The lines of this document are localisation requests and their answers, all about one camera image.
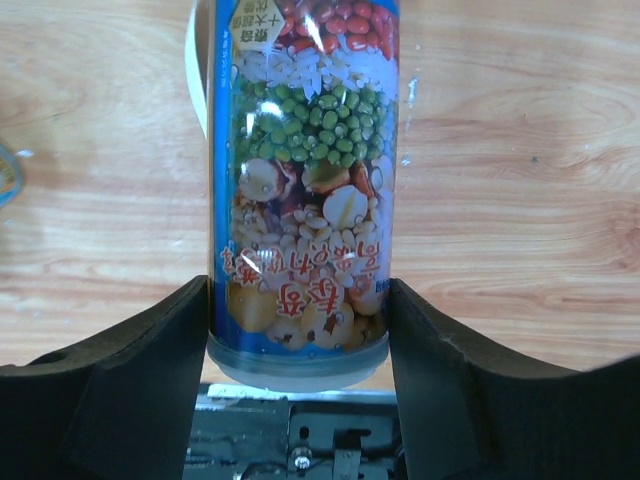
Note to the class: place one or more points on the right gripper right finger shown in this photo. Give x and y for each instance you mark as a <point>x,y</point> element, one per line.
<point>471,408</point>

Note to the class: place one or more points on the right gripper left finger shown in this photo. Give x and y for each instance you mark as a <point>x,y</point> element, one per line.
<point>116,405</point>

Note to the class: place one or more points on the tall can mixed beans label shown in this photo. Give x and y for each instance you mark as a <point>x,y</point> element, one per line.
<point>299,104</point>

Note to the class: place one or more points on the gold sardine tin lower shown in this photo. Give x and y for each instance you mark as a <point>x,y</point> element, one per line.
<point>11,176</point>

